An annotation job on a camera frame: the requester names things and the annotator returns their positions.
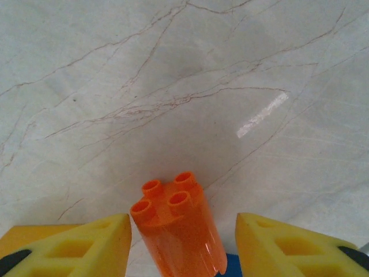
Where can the round orange lego brick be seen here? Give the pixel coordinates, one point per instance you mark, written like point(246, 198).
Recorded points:
point(178, 231)

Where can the blue lego brick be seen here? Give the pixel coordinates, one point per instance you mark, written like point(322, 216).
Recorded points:
point(235, 267)

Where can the yellow lego brick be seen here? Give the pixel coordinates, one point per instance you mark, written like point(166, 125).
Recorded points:
point(23, 233)

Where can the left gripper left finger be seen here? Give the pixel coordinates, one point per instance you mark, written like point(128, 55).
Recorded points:
point(86, 254)

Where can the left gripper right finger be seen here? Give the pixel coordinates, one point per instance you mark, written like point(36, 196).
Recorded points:
point(288, 254)

